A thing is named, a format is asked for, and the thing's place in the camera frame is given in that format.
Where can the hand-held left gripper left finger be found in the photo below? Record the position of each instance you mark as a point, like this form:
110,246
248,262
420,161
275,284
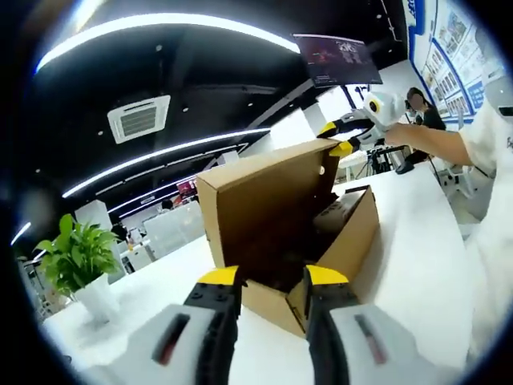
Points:
144,353

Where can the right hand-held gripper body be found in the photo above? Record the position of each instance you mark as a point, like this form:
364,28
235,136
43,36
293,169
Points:
386,106

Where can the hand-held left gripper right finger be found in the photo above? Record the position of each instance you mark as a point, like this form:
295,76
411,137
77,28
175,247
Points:
397,353

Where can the brown cardboard shoe box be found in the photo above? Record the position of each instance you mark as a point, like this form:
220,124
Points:
260,200

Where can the person's right hand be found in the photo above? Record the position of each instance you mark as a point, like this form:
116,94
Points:
398,134

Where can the large dark hanging screen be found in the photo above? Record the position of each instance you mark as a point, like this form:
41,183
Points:
340,58

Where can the white chest device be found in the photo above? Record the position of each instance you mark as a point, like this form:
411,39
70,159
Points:
501,96

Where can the green plant in white pot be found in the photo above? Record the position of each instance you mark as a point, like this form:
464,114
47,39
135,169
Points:
78,256

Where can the person in white shirt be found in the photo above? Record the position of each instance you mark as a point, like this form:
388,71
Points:
493,240

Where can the small hanging red screen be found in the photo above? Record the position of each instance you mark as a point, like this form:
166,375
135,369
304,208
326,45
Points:
186,190

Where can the long curved ceiling light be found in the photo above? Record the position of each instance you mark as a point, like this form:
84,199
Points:
168,150
160,22

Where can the white ceiling air vent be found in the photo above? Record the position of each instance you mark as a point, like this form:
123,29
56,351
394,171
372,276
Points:
138,119

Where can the blue white wall poster board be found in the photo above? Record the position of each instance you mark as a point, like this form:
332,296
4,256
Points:
449,52

